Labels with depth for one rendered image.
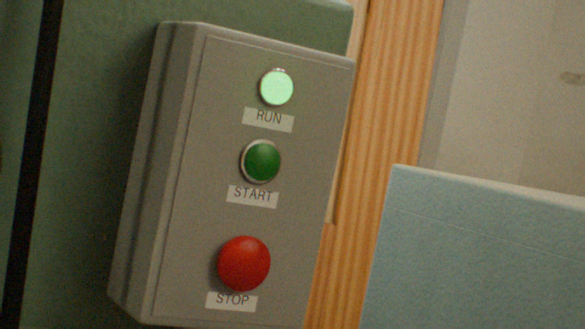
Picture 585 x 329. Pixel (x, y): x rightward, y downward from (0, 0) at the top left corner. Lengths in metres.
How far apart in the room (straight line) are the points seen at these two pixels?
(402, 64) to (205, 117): 1.92
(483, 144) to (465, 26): 0.35
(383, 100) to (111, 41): 1.85
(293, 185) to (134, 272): 0.10
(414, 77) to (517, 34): 0.54
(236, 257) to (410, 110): 1.94
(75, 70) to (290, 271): 0.16
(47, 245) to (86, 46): 0.11
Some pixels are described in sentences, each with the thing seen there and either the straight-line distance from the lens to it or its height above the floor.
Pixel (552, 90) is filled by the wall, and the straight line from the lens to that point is 2.95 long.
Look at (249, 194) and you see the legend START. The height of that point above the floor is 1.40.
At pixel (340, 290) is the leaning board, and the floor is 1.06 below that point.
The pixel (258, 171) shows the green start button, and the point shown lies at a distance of 0.52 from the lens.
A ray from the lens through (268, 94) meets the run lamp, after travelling 0.51.
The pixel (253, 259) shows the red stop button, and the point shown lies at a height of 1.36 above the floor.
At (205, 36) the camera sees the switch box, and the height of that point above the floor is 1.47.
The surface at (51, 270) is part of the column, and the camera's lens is 0.56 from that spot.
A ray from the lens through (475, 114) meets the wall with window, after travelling 2.80.
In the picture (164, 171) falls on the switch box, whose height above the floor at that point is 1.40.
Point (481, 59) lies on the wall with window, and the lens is 2.80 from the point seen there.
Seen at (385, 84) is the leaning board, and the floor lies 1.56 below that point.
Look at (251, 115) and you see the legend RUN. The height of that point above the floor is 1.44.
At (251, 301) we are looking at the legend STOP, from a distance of 0.54.
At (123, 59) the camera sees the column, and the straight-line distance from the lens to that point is 0.55.
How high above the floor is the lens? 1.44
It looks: 3 degrees down
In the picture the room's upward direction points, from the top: 11 degrees clockwise
